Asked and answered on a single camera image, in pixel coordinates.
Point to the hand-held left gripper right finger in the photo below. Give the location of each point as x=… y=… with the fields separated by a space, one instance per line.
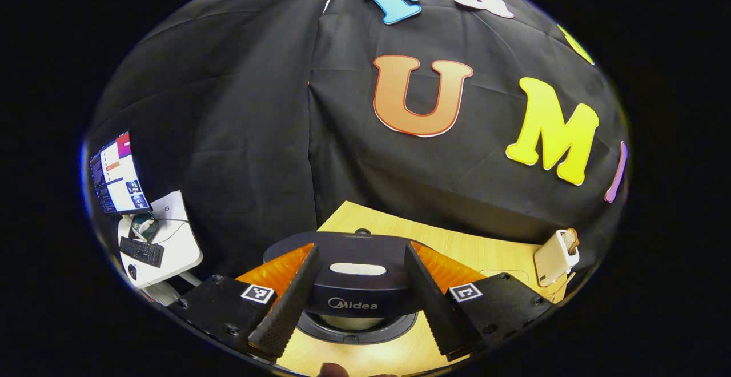
x=431 y=308

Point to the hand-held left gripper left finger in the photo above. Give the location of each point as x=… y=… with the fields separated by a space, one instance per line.
x=288 y=308

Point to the clear container of rice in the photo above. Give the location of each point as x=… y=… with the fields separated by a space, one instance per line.
x=491 y=274

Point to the dark grey rice cooker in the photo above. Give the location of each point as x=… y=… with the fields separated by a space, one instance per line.
x=360 y=291

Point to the black table grommet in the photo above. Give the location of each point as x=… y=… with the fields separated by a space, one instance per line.
x=362 y=232

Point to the white toaster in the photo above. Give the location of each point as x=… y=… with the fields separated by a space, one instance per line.
x=551 y=263

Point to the white side table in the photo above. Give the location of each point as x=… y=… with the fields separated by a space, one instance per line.
x=180 y=240

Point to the toasted bread slice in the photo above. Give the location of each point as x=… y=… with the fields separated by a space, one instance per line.
x=571 y=241

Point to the black keyboard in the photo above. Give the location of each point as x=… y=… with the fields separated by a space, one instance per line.
x=141 y=251

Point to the dark monitor base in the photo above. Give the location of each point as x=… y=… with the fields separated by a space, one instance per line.
x=144 y=228

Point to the black backdrop cloth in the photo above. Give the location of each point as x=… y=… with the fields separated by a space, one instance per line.
x=228 y=108

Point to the computer monitor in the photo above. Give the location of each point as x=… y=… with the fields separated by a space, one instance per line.
x=117 y=177

